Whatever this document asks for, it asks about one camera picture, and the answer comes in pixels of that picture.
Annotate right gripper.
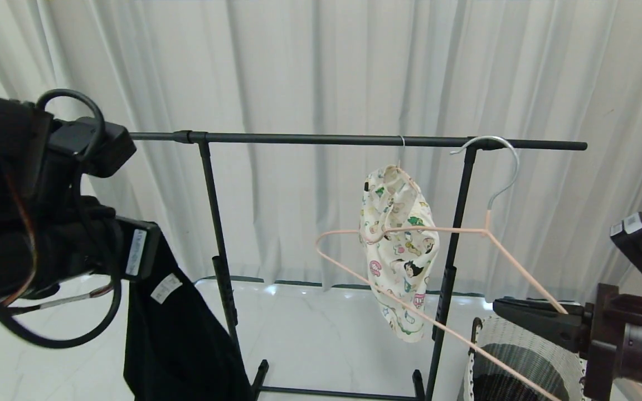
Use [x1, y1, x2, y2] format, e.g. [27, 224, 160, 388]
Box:
[582, 283, 642, 401]

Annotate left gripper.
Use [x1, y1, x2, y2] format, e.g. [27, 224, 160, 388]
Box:
[37, 195, 161, 290]

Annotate black garment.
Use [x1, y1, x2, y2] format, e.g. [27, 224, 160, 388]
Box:
[123, 231, 255, 401]

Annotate pink clothes hanger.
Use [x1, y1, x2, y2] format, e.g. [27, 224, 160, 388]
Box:
[396, 135, 411, 179]
[315, 135, 570, 401]

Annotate cream printed shorts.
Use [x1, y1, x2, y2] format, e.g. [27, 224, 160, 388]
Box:
[359, 165, 440, 343]

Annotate white laundry basket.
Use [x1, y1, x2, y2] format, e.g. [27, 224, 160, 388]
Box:
[462, 316, 589, 401]

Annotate black clothes rack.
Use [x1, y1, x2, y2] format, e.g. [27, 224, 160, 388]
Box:
[129, 130, 588, 401]

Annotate white curtain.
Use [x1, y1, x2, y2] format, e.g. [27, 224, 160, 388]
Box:
[0, 0, 642, 304]

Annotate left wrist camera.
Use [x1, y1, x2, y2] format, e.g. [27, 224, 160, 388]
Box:
[48, 116, 138, 179]

